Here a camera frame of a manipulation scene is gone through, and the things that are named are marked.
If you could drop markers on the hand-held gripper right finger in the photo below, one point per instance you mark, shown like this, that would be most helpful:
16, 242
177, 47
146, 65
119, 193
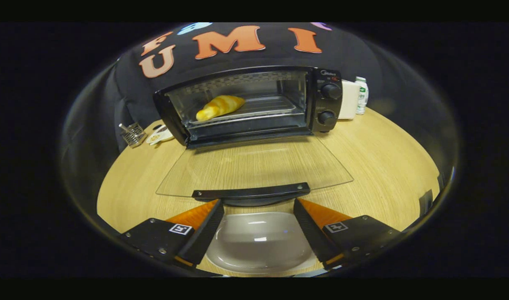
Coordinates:
310, 233

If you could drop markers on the white oval plate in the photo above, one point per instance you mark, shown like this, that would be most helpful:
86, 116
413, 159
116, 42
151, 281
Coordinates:
258, 250

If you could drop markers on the yellow croissant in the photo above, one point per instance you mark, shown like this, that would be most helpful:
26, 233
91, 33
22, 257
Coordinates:
221, 107

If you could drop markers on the white bottle green label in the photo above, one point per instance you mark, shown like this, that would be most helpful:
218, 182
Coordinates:
362, 96

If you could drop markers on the small white printed dish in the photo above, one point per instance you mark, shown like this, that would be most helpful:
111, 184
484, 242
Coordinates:
159, 135

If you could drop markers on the black table edge clamp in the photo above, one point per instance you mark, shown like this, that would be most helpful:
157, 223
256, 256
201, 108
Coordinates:
425, 203

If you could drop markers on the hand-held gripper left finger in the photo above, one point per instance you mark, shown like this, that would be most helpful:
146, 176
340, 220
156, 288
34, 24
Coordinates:
204, 235

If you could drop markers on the white box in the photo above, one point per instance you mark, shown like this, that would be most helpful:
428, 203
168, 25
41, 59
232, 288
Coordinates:
348, 100

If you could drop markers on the black toaster oven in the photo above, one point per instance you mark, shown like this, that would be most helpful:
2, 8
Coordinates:
321, 104

